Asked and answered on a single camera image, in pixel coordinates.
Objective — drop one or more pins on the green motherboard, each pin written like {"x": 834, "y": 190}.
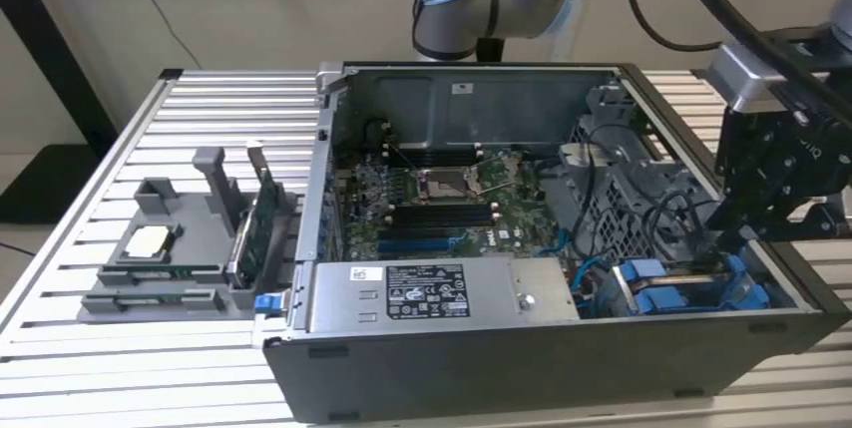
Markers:
{"x": 519, "y": 228}

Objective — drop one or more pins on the black slanted desk leg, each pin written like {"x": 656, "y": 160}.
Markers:
{"x": 47, "y": 44}

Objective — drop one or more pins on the grey metal drive cage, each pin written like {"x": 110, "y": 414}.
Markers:
{"x": 599, "y": 188}

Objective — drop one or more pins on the grey parts rack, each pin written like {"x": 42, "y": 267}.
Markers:
{"x": 194, "y": 208}

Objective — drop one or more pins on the hard disk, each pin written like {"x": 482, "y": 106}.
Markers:
{"x": 666, "y": 278}

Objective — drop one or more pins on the black RAM slot bank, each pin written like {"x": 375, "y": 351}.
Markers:
{"x": 432, "y": 154}
{"x": 439, "y": 212}

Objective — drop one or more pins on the green RAM stick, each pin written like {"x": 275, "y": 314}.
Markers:
{"x": 163, "y": 274}
{"x": 156, "y": 299}

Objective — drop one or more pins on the silver CPU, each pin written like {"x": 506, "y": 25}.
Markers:
{"x": 150, "y": 242}

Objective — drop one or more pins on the grey disk bay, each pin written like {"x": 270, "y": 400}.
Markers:
{"x": 706, "y": 298}

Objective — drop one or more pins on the blue case latch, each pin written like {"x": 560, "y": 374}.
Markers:
{"x": 267, "y": 303}

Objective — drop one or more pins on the green graphics card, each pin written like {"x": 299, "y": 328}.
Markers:
{"x": 263, "y": 218}

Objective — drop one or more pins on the silver power supply unit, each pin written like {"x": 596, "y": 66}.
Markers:
{"x": 492, "y": 293}

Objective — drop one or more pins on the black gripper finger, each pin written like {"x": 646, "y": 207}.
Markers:
{"x": 806, "y": 223}
{"x": 735, "y": 228}

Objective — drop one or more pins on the black open PC case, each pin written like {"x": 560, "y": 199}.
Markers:
{"x": 466, "y": 373}

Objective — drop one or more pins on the black floor base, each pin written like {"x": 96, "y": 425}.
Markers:
{"x": 47, "y": 183}

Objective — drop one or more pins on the blue disk carrier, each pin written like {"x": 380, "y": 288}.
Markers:
{"x": 662, "y": 302}

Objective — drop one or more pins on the white case sticker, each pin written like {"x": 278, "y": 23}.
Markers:
{"x": 462, "y": 88}

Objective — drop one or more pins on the CPU socket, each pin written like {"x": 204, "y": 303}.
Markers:
{"x": 440, "y": 183}

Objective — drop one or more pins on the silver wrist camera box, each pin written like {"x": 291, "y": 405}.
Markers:
{"x": 748, "y": 79}

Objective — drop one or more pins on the blue expansion slot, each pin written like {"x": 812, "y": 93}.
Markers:
{"x": 419, "y": 247}

